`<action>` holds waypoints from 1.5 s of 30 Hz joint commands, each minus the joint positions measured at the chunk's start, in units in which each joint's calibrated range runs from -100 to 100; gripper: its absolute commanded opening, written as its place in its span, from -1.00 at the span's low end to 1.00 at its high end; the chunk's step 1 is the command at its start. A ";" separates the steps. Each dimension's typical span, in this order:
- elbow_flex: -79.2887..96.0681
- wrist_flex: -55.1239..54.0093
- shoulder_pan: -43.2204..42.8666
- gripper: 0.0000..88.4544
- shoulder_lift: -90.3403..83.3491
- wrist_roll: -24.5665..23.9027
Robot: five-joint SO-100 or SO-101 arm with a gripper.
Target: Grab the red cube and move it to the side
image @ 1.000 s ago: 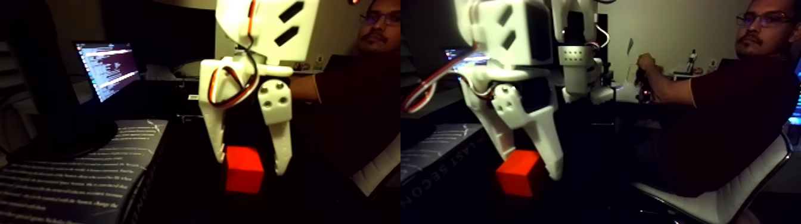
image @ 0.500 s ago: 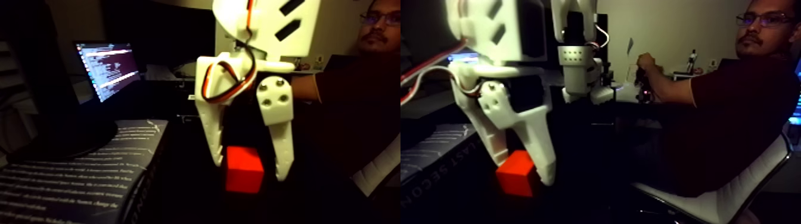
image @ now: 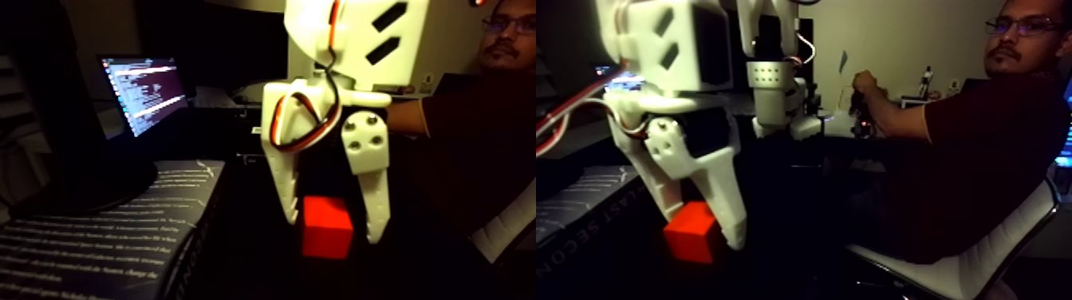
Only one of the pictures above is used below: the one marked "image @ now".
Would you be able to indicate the red cube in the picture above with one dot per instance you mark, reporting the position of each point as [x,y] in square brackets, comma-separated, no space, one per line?
[327,230]

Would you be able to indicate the black bar with white lettering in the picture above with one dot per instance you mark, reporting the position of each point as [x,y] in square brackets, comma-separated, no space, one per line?
[249,159]

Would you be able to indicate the person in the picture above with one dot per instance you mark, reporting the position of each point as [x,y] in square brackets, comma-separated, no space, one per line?
[486,142]

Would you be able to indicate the large dark monitor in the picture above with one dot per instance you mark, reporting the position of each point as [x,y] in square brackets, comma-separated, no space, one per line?
[218,42]

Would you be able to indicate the white chair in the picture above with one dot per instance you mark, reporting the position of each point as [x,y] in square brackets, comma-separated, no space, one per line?
[507,226]

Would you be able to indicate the laptop with lit screen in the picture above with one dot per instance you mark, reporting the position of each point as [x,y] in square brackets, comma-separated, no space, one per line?
[147,88]

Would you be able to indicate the dark book with white print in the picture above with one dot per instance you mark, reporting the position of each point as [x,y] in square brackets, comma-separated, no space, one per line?
[100,243]

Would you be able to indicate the black monitor on round stand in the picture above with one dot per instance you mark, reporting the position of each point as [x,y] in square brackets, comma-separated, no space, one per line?
[50,84]

